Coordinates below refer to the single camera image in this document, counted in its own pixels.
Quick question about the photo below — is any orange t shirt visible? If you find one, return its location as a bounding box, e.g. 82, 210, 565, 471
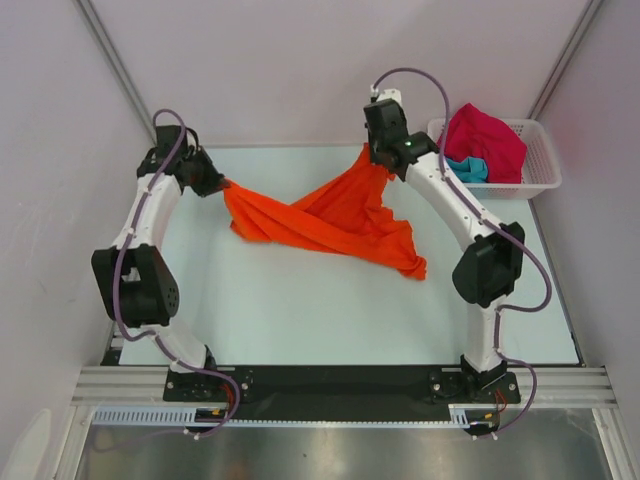
223, 144, 428, 281

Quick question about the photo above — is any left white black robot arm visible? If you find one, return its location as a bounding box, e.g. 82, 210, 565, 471
91, 125, 234, 402

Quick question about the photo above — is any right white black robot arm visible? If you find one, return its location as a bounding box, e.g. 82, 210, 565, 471
364, 94, 524, 401

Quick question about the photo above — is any teal t shirt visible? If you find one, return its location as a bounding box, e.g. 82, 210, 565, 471
446, 156, 489, 184

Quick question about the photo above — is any magenta t shirt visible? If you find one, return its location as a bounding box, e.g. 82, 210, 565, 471
437, 103, 527, 184

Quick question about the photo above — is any white plastic laundry basket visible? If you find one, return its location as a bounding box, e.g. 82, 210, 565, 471
426, 117, 563, 200

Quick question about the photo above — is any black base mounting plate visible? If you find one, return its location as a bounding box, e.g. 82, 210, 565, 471
163, 365, 521, 423

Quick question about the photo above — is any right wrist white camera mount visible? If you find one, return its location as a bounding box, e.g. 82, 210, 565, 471
370, 86, 402, 105

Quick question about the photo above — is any left aluminium corner post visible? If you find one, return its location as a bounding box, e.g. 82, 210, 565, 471
72, 0, 156, 141

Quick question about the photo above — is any aluminium corner post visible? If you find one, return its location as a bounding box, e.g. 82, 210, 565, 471
527, 0, 608, 121
72, 0, 156, 141

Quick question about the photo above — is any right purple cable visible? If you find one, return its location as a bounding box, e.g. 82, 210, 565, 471
372, 67, 553, 441

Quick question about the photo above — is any aluminium front frame rail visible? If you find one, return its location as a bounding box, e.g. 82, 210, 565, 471
71, 366, 618, 409

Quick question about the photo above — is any right aluminium corner post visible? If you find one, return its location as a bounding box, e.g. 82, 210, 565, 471
527, 0, 608, 121

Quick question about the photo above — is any left white slotted cable duct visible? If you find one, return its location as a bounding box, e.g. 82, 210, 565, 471
93, 406, 228, 427

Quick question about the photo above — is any white slotted cable duct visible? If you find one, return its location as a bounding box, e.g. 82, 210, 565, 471
449, 404, 501, 428
93, 406, 228, 427

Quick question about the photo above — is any right white slotted cable duct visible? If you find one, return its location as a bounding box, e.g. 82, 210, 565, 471
449, 404, 501, 428

